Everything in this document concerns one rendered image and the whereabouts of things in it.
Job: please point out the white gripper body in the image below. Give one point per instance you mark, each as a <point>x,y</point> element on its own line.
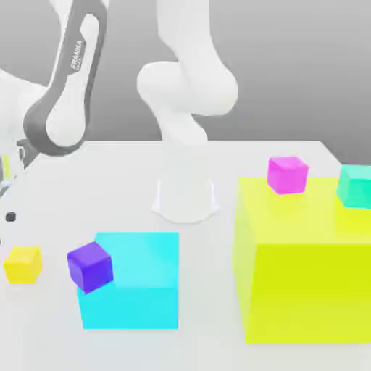
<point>1,241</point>

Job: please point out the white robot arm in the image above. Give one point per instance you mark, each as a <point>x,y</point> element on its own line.
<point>185,87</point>

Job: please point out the small yellow cube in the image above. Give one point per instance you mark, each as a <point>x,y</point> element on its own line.
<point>23,265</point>

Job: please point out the small purple cube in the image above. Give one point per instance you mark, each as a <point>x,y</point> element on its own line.
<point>89,268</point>

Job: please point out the small magenta cube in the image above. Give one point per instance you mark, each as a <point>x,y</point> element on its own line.
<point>287,175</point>

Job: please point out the small teal cube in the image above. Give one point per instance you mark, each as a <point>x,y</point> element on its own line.
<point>356,187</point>

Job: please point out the large cyan box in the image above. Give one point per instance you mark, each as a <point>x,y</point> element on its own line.
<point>136,301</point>

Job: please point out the large yellow-green box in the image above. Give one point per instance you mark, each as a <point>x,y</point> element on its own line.
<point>304,289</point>

